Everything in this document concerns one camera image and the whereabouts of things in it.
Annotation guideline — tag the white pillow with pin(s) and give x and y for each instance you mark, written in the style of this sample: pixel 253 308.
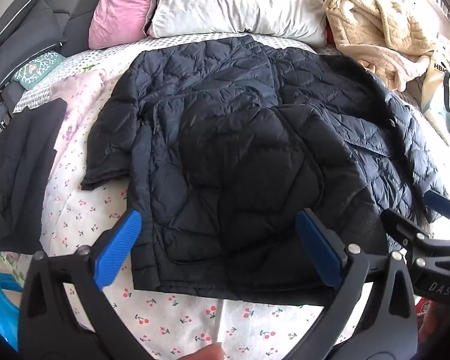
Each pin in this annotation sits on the white pillow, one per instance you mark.
pixel 240 3

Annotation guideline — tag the cherry print blanket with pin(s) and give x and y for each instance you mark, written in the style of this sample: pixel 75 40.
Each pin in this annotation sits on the cherry print blanket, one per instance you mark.
pixel 180 318

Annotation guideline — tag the dark grey cushion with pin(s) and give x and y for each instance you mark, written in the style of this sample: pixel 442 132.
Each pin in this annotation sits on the dark grey cushion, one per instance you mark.
pixel 22 37
pixel 84 18

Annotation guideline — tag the teal patterned cushion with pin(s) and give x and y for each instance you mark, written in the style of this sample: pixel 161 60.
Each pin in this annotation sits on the teal patterned cushion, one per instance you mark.
pixel 37 69

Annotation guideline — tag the pink velvet pillow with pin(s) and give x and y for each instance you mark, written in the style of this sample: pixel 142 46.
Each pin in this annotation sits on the pink velvet pillow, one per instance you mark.
pixel 123 7

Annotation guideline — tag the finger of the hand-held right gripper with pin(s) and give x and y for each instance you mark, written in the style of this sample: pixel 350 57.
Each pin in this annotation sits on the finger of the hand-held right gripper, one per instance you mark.
pixel 399 227
pixel 437 201

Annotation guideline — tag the beige fleece robe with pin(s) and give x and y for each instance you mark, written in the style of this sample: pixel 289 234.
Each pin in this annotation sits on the beige fleece robe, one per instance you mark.
pixel 371 33

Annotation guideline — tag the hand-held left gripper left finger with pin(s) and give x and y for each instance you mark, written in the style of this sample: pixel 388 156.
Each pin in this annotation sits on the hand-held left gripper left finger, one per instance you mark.
pixel 118 249

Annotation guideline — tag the person's left hand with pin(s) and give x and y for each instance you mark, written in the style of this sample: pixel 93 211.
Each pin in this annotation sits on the person's left hand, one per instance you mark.
pixel 206 353

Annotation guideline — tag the green leaf print cloth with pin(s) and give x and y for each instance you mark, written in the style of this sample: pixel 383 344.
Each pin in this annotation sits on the green leaf print cloth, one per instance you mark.
pixel 11 266

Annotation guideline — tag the navy quilted puffer jacket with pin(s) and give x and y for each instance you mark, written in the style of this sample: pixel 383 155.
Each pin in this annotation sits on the navy quilted puffer jacket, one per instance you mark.
pixel 228 157

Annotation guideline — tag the white tote bag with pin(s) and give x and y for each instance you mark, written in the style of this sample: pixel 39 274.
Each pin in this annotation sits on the white tote bag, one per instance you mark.
pixel 435 97

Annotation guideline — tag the black garment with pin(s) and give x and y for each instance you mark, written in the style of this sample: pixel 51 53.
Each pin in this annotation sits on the black garment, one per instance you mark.
pixel 18 180

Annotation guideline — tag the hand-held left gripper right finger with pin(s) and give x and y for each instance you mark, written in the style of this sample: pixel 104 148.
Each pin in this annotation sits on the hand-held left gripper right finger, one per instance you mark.
pixel 320 249

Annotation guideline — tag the blue plastic stool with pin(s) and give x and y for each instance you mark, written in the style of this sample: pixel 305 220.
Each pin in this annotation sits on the blue plastic stool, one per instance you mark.
pixel 0 307

